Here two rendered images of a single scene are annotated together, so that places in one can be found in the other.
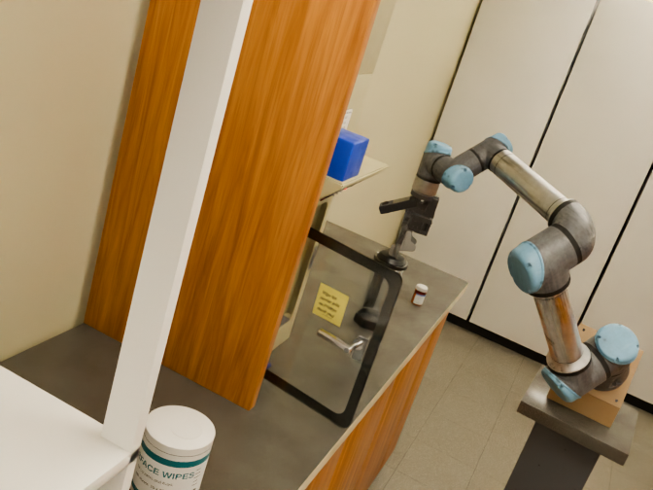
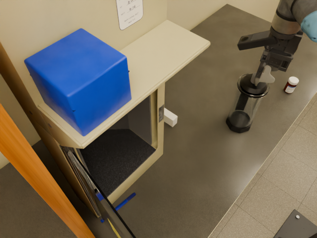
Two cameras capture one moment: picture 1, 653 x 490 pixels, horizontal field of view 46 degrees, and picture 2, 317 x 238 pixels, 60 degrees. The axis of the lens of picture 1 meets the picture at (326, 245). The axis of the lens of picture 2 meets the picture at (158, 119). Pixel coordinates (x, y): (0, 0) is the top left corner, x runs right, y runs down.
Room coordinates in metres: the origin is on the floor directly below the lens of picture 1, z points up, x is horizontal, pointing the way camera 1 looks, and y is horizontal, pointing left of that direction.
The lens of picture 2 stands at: (1.46, -0.18, 1.84)
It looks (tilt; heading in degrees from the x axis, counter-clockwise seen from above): 53 degrees down; 24
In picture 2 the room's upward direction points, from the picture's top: straight up
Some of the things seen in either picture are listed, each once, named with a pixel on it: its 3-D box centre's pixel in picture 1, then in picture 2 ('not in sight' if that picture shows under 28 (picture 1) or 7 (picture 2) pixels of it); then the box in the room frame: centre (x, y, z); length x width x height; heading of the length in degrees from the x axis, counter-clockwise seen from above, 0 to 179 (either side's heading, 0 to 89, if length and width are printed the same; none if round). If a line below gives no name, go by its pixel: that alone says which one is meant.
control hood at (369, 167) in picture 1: (340, 184); (134, 89); (1.77, 0.01, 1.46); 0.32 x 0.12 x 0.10; 163
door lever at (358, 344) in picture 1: (339, 339); not in sight; (1.50, -0.09, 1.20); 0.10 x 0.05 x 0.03; 63
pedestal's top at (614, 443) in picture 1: (579, 410); not in sight; (2.10, -0.89, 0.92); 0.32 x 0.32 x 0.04; 69
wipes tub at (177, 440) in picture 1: (172, 457); not in sight; (1.19, 0.15, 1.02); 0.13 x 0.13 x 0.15
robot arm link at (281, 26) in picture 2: (425, 186); (287, 20); (2.20, -0.22, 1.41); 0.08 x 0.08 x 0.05
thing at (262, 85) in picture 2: (393, 256); (254, 81); (2.19, -0.20, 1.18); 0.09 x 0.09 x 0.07
